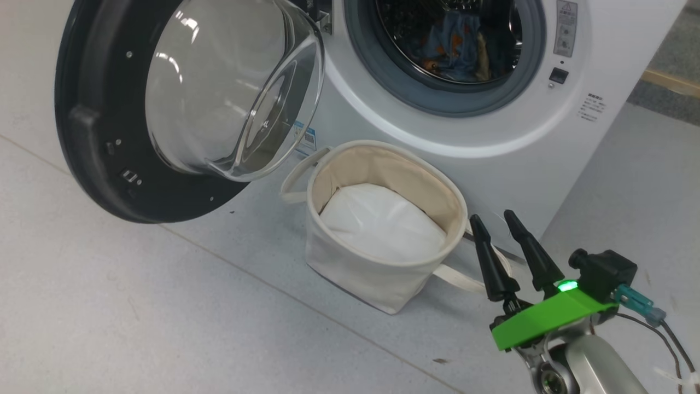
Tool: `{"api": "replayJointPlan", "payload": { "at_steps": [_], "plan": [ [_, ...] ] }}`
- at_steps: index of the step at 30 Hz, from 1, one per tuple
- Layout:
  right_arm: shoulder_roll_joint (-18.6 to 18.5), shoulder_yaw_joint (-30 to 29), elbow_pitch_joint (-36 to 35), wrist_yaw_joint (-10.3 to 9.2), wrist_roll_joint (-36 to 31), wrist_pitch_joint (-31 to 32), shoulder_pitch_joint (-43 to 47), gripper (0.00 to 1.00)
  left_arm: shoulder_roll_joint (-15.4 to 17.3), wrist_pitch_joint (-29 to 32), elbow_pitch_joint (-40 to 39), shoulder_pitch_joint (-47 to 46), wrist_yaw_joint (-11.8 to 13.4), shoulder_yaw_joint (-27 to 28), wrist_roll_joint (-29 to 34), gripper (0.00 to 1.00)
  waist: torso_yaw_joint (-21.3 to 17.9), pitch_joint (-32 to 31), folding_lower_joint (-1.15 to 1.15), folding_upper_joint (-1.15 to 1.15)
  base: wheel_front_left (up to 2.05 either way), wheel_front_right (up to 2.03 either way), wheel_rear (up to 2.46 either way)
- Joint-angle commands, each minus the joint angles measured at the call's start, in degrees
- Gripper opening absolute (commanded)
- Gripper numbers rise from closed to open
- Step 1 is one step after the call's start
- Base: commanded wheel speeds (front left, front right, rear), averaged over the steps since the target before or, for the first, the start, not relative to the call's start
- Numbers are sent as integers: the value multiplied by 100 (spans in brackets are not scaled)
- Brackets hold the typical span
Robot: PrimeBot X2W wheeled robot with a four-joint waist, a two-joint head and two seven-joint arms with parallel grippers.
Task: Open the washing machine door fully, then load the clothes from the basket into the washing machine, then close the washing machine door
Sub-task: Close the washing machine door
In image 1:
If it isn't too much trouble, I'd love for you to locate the tan cloth garment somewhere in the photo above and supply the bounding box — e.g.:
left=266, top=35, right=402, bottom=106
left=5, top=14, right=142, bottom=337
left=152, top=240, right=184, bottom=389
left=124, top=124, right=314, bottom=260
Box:
left=475, top=30, right=494, bottom=83

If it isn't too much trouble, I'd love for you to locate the blue energy label sticker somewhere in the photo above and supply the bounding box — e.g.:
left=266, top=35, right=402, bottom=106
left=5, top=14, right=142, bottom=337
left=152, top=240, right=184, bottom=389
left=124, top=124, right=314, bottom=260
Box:
left=293, top=121, right=318, bottom=158

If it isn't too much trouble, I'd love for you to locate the grey rubber door gasket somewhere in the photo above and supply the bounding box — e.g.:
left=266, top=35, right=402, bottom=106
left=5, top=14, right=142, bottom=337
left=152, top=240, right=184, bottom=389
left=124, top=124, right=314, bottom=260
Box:
left=343, top=0, right=547, bottom=117

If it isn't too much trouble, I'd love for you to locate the teal right cable connector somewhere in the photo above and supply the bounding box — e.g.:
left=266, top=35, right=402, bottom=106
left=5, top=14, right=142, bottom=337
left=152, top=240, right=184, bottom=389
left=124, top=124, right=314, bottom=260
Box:
left=612, top=283, right=667, bottom=325

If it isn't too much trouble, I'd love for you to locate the stainless steel washer drum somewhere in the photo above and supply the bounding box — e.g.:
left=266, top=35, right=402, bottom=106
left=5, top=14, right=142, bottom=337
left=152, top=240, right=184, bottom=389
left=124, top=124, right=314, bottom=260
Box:
left=375, top=0, right=523, bottom=85

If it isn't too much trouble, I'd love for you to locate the white padding in basket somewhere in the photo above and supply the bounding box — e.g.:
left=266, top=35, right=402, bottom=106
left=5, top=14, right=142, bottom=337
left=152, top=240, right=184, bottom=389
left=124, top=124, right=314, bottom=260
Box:
left=319, top=183, right=448, bottom=264

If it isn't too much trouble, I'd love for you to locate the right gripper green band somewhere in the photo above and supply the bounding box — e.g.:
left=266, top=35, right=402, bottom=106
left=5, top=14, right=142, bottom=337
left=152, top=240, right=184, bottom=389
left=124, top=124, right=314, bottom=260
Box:
left=469, top=210, right=620, bottom=352

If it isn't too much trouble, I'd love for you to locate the metal door hinge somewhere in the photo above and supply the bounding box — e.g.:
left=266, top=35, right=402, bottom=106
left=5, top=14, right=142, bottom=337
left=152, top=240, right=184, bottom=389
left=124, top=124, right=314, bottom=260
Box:
left=313, top=0, right=334, bottom=34

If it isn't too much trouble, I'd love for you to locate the small printed text label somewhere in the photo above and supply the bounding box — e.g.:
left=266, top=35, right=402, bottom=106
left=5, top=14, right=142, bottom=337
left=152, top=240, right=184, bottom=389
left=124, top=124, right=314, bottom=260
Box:
left=579, top=93, right=606, bottom=122

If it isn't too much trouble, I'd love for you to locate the white zip tie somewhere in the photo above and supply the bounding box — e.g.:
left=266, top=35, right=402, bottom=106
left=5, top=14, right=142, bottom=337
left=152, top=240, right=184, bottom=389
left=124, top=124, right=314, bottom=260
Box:
left=654, top=367, right=700, bottom=388

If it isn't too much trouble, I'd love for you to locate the white front-load washing machine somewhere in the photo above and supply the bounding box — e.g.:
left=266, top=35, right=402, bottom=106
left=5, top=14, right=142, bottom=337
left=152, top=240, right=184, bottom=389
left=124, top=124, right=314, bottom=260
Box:
left=290, top=0, right=687, bottom=258

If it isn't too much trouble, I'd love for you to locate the wooden baseboard strip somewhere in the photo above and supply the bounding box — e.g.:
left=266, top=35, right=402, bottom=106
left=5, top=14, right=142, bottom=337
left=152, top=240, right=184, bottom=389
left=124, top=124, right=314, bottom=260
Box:
left=640, top=68, right=700, bottom=99

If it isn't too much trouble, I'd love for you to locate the cream canvas laundry basket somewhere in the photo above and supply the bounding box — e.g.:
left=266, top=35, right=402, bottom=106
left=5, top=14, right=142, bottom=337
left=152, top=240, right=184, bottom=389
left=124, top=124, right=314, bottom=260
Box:
left=280, top=140, right=512, bottom=315

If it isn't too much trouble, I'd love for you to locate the grey warning sticker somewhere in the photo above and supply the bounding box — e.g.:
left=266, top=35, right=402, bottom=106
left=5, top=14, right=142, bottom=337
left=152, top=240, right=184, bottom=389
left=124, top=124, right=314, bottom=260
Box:
left=553, top=0, right=579, bottom=58

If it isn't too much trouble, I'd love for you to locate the blue bear-print garment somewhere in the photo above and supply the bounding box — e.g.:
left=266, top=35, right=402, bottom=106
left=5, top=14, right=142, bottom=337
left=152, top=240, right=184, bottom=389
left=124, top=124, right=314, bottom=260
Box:
left=418, top=47, right=479, bottom=83
left=432, top=14, right=483, bottom=63

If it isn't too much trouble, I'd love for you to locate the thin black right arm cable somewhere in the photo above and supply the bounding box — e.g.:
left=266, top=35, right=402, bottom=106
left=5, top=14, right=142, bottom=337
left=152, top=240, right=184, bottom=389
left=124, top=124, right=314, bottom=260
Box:
left=618, top=312, right=700, bottom=384

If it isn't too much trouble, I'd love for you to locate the black round glass washer door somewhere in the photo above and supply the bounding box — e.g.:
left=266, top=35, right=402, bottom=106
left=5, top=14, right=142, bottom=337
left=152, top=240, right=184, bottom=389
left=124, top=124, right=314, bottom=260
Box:
left=55, top=0, right=326, bottom=224

